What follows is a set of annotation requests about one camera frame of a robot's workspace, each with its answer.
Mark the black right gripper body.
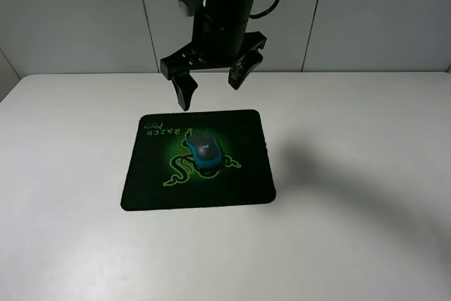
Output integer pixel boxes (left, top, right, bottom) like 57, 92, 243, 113
160, 24, 266, 80

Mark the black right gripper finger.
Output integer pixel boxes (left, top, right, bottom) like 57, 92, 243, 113
228, 51, 263, 90
171, 73, 198, 111

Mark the blue and grey computer mouse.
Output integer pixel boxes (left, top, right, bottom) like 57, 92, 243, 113
186, 133, 223, 170

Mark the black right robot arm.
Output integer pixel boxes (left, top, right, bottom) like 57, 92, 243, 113
160, 0, 266, 111

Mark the black green Razer mouse pad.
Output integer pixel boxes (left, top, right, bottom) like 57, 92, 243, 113
121, 109, 276, 211

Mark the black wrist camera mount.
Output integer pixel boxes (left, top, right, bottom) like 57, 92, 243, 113
177, 0, 204, 17

